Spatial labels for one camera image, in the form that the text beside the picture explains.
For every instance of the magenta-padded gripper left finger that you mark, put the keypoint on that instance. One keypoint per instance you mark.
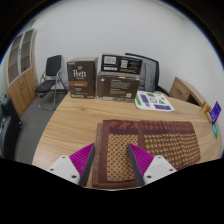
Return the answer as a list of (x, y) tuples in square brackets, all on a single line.
[(81, 159)]

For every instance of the orange small box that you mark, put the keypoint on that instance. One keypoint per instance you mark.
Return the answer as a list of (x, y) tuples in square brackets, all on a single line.
[(206, 111)]

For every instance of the black mesh office chair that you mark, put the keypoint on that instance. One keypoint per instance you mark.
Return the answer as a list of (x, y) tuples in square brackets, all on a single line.
[(154, 63)]

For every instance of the teal small box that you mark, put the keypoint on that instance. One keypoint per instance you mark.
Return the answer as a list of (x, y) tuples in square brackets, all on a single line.
[(215, 130)]

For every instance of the black box with labels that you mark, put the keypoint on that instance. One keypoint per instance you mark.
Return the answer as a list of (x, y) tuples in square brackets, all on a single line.
[(121, 63)]

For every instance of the black visitor chair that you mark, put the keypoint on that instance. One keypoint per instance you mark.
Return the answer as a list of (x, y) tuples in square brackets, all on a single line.
[(53, 66)]

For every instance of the purple standing card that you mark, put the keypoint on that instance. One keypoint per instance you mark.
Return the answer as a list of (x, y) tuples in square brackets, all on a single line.
[(216, 111)]

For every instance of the wooden cabinet shelf unit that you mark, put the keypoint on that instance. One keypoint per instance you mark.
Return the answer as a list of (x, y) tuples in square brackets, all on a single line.
[(20, 80)]

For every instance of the large dark brown box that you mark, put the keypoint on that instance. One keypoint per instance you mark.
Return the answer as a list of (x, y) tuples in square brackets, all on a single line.
[(116, 87)]

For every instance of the brown patterned towel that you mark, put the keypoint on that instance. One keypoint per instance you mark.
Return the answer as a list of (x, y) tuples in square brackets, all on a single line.
[(166, 143)]

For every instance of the small brown cardboard box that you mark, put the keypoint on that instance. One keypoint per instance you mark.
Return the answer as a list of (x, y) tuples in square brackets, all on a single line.
[(81, 78)]

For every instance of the white printed paper sheet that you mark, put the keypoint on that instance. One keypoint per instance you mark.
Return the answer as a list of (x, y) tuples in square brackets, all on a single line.
[(153, 100)]

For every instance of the grey backpack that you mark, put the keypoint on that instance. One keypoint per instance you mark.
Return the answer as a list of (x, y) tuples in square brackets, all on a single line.
[(148, 76)]

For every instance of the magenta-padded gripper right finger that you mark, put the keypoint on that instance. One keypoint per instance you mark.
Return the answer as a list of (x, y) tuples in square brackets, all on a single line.
[(143, 160)]

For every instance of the wooden side desk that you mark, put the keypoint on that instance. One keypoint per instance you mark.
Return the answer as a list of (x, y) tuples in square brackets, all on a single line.
[(185, 90)]

